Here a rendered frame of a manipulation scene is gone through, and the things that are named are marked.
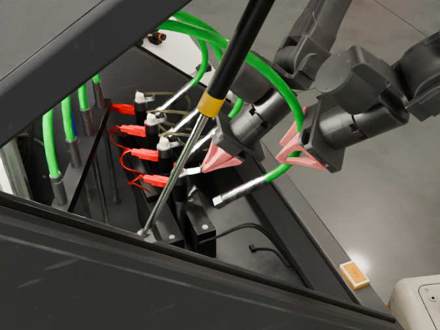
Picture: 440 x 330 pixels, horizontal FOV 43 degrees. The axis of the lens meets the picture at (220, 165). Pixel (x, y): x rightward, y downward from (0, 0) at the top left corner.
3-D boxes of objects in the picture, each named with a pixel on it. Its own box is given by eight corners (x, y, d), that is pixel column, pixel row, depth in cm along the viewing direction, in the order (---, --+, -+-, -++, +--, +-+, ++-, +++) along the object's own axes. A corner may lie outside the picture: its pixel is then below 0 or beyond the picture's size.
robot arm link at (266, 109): (305, 107, 88) (298, 88, 92) (275, 83, 84) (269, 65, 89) (274, 135, 90) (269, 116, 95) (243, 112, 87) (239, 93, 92)
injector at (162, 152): (189, 223, 115) (185, 145, 102) (166, 230, 114) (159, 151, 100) (184, 214, 117) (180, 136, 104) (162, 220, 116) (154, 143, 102)
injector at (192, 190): (203, 251, 110) (200, 172, 96) (179, 258, 108) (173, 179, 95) (198, 241, 112) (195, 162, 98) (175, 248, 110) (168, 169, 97)
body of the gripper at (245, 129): (208, 115, 94) (238, 86, 90) (251, 141, 99) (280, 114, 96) (214, 139, 89) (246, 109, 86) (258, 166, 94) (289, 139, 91)
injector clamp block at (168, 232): (217, 279, 111) (216, 228, 101) (169, 295, 108) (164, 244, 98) (164, 175, 135) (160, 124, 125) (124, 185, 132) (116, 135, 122)
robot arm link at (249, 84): (327, 61, 87) (296, 60, 95) (277, 17, 82) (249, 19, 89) (289, 126, 86) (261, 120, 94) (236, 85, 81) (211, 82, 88)
